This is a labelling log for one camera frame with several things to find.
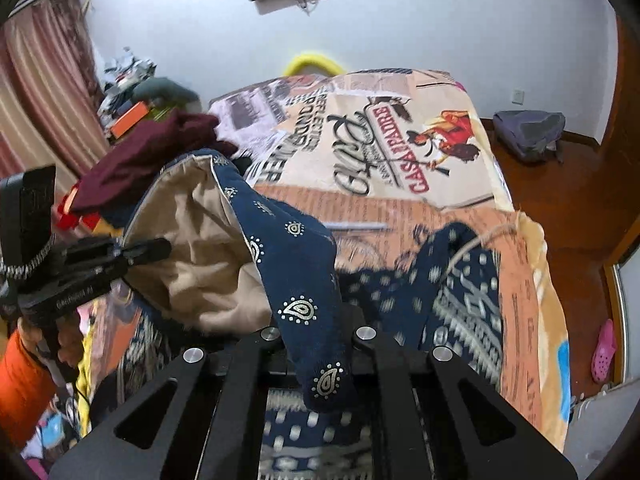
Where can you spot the printed blanket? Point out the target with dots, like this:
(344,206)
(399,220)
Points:
(400,125)

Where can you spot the yellow foam tube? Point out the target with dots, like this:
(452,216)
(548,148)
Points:
(310,56)

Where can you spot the orange box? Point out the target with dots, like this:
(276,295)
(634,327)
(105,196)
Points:
(130,120)

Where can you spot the pile of clutter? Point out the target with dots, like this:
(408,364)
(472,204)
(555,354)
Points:
(125,80)

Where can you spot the person's left forearm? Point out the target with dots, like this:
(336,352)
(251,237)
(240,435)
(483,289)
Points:
(20,400)

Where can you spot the white wardrobe door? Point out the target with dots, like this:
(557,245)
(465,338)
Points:
(627,300)

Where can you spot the striped brown curtain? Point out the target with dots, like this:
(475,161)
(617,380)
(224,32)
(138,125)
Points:
(45,85)

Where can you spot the navy patterned hooded jacket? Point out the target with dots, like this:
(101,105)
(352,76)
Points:
(295,270)

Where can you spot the cartoon printed quilt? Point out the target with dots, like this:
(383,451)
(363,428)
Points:
(100,320)

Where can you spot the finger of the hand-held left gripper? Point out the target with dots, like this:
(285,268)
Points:
(147,251)

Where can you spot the person's left hand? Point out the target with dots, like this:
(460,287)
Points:
(70,347)

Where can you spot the pink clog shoe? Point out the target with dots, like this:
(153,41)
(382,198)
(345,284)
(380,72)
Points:
(605,350)

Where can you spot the grey pillow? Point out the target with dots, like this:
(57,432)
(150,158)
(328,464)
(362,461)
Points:
(165,90)

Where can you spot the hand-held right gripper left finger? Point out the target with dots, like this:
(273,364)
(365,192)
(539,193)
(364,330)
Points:
(260,355)

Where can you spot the grey backpack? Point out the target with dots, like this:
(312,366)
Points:
(530,132)

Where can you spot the white wall socket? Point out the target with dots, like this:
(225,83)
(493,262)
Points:
(519,97)

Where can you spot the maroon folded garment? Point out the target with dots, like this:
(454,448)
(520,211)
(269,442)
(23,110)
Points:
(145,155)

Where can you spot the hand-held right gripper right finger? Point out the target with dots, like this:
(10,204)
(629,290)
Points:
(370,355)

